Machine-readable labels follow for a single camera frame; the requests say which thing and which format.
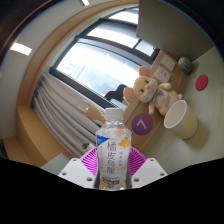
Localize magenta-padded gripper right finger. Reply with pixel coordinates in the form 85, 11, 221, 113
127, 146, 168, 190

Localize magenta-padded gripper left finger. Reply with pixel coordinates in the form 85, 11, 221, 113
58, 147, 100, 190

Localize clear plastic drink bottle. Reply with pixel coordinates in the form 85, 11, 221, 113
94, 107, 133, 192

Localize round purple number sign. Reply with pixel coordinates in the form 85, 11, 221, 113
131, 112, 155, 136

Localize pale yellow paper cup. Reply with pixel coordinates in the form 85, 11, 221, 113
163, 99, 199, 140

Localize grey-white curtain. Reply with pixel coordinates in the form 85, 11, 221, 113
30, 73, 108, 159

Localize beige plush mouse toy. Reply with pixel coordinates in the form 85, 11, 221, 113
122, 65, 184, 117

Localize black horse figure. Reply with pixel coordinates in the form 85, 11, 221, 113
104, 83, 129, 108

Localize flat round red coaster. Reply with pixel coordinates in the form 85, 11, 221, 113
194, 73, 209, 92

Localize round green cactus ornament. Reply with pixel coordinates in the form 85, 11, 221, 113
177, 56, 195, 76

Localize ceiling lights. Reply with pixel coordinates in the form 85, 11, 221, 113
9, 0, 90, 56

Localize grey-green desk partition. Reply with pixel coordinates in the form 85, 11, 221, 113
135, 0, 214, 61

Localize white wall socket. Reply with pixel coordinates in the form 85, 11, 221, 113
153, 65, 172, 83
160, 54, 177, 72

